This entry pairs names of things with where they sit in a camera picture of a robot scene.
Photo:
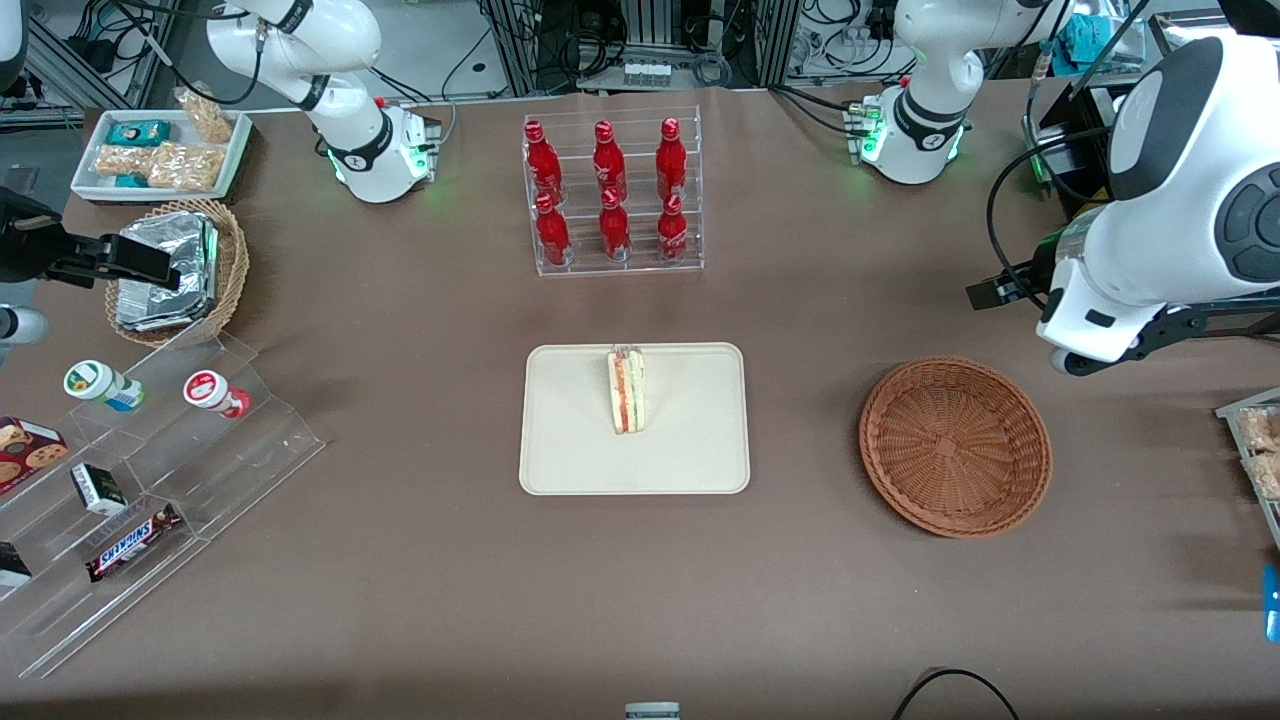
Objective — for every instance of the grey camera stand top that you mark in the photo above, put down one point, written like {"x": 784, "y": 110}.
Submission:
{"x": 652, "y": 711}

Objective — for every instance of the triangle sandwich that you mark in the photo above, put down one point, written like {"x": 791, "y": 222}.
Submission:
{"x": 627, "y": 392}

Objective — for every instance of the Snickers chocolate bar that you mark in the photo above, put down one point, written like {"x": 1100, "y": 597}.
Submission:
{"x": 132, "y": 543}

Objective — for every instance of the black control box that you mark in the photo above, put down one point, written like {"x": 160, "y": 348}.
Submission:
{"x": 1075, "y": 150}

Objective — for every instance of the white rectangular snack tray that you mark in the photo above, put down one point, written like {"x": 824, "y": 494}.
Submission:
{"x": 90, "y": 175}

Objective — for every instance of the red lidded yogurt cup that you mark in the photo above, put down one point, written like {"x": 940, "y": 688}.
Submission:
{"x": 212, "y": 392}

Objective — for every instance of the small teal snack box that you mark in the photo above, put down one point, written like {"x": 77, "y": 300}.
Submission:
{"x": 130, "y": 181}
{"x": 138, "y": 132}

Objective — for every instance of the teal cloth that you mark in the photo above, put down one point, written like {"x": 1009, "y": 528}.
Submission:
{"x": 1085, "y": 38}

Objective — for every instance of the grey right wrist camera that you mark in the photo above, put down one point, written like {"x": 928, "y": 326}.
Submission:
{"x": 22, "y": 325}

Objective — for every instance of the empty round wicker basket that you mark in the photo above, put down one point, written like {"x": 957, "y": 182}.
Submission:
{"x": 955, "y": 445}

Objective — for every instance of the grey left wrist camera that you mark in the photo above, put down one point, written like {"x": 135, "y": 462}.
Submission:
{"x": 1072, "y": 362}

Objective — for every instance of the clear puffed snack bag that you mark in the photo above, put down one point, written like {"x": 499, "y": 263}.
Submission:
{"x": 1262, "y": 430}
{"x": 1266, "y": 478}

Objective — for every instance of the small black carton box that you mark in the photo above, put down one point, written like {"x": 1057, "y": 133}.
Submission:
{"x": 98, "y": 489}

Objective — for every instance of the clear acrylic bottle rack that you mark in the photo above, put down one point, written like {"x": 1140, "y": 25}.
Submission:
{"x": 690, "y": 255}

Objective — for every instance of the beige plastic tray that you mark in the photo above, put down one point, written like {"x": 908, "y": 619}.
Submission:
{"x": 690, "y": 430}

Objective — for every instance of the blue plastic object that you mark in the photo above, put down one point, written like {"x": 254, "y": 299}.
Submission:
{"x": 1272, "y": 605}

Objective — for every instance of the red cola bottle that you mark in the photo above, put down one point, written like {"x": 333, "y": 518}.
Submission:
{"x": 543, "y": 160}
{"x": 671, "y": 160}
{"x": 615, "y": 228}
{"x": 606, "y": 160}
{"x": 673, "y": 230}
{"x": 552, "y": 232}

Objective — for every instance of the white tray with snacks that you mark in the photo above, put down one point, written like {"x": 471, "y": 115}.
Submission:
{"x": 1240, "y": 400}

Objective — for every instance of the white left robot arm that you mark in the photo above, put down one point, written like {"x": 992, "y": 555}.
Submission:
{"x": 1190, "y": 200}

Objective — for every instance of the chocolate chip cookie box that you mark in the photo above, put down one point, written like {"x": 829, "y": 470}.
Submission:
{"x": 28, "y": 452}

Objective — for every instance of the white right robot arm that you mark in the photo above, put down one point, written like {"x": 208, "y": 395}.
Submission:
{"x": 340, "y": 110}

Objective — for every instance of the puffed rice snack bag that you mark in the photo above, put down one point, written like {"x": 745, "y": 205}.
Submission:
{"x": 205, "y": 115}
{"x": 122, "y": 160}
{"x": 182, "y": 166}

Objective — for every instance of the clear acrylic stepped shelf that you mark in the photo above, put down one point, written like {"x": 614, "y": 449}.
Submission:
{"x": 250, "y": 450}

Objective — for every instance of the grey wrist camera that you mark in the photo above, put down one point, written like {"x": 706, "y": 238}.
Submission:
{"x": 1072, "y": 362}
{"x": 22, "y": 325}

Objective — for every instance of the grey power strip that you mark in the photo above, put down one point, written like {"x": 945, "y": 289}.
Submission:
{"x": 646, "y": 73}

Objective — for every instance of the dark flat packet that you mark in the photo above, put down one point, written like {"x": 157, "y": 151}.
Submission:
{"x": 12, "y": 565}

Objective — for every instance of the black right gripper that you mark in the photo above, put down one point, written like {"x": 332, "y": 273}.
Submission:
{"x": 22, "y": 246}

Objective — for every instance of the wicker basket holding foil containers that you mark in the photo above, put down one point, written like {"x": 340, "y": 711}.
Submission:
{"x": 232, "y": 265}

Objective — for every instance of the green lidded yogurt cup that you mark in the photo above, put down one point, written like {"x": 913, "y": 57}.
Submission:
{"x": 98, "y": 384}

